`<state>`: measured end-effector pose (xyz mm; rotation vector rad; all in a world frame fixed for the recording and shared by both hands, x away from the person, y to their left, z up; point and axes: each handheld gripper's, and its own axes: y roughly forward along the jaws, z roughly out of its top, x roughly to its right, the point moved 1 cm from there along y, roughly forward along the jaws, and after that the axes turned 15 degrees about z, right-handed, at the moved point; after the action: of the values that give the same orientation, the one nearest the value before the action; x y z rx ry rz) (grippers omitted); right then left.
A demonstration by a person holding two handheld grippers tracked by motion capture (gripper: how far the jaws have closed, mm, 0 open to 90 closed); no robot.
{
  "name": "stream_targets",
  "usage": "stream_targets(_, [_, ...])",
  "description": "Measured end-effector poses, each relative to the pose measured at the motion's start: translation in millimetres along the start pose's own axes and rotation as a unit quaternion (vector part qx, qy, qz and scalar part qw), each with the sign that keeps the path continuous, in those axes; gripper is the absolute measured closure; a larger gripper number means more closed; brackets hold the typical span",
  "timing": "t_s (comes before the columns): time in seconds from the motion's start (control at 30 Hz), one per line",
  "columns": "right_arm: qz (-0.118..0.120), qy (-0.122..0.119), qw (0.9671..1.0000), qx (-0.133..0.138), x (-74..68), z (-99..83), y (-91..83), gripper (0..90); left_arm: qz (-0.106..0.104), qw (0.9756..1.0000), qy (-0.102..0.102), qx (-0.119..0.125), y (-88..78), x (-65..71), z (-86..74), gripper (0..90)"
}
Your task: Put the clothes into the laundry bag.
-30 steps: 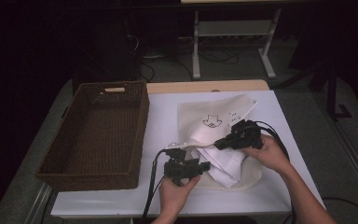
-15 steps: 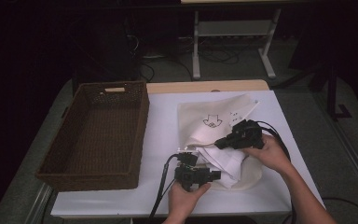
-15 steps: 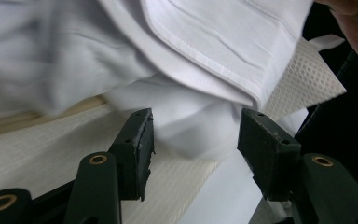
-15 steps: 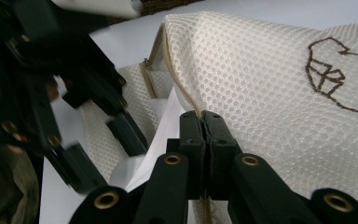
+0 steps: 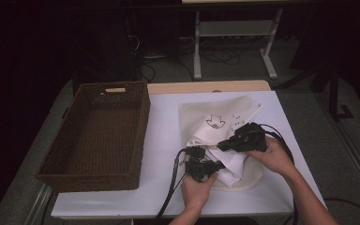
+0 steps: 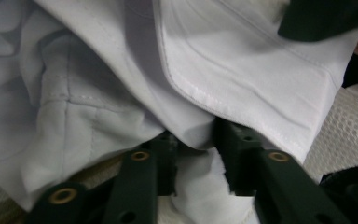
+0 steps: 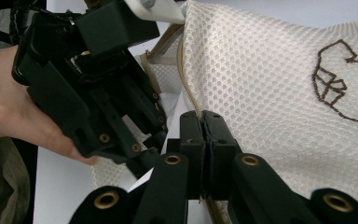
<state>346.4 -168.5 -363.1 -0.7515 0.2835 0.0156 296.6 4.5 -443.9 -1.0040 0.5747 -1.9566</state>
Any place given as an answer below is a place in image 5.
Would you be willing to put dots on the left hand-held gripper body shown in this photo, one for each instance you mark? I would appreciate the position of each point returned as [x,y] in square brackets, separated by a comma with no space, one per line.
[200,165]

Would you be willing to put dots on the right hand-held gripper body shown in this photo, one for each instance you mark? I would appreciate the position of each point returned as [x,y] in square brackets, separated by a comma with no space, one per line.
[251,137]

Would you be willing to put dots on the white garment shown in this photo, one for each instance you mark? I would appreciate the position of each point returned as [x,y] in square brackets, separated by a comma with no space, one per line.
[231,162]

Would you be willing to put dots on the beige printed laundry bag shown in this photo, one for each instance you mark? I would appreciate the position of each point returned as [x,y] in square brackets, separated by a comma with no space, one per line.
[200,115]

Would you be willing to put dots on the brown woven basket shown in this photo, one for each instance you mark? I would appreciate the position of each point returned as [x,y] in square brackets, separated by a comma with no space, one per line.
[100,131]

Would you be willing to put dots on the person's left hand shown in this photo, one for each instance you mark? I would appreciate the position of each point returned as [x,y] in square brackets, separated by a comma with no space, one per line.
[197,195]

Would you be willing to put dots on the person's right hand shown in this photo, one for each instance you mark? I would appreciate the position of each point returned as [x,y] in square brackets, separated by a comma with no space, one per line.
[275,156]

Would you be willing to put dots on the white table board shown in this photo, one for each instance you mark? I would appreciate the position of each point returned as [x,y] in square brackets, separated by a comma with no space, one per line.
[165,125]

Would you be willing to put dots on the black floor stand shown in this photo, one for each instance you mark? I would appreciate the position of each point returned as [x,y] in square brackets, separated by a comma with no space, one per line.
[334,93]

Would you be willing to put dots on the white metal desk frame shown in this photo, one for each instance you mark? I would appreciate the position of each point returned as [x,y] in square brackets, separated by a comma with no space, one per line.
[197,47]

